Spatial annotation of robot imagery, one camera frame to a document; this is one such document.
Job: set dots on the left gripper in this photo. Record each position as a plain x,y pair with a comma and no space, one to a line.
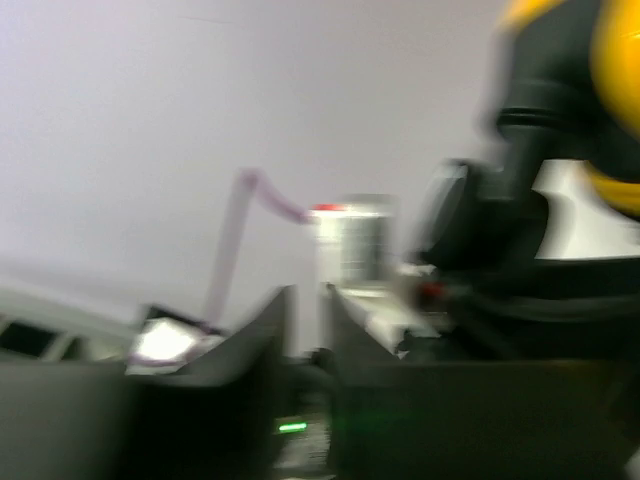
582,309

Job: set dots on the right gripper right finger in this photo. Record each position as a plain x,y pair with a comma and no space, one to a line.
469,419

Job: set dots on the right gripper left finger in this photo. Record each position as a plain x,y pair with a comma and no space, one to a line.
215,418

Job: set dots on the yellow hard-shell suitcase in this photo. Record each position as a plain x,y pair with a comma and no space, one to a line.
565,187

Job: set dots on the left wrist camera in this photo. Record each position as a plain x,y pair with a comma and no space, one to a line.
352,239

